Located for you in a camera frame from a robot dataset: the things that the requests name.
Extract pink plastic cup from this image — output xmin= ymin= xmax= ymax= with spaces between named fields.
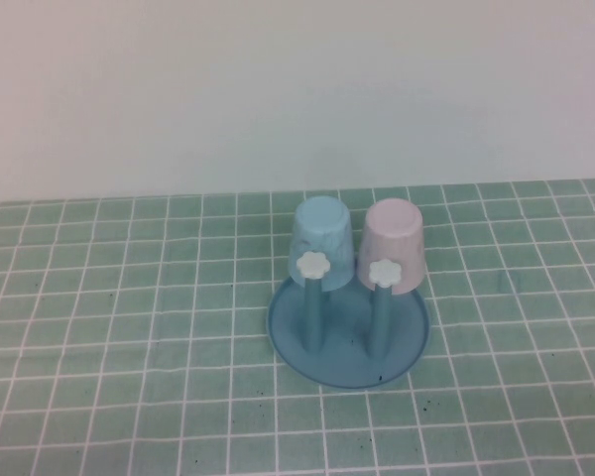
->
xmin=355 ymin=196 xmax=426 ymax=298

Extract light blue plastic cup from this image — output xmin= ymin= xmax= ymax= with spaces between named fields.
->
xmin=288 ymin=195 xmax=356 ymax=294

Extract blue cup stand with pegs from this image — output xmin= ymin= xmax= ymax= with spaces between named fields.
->
xmin=266 ymin=250 xmax=431 ymax=391

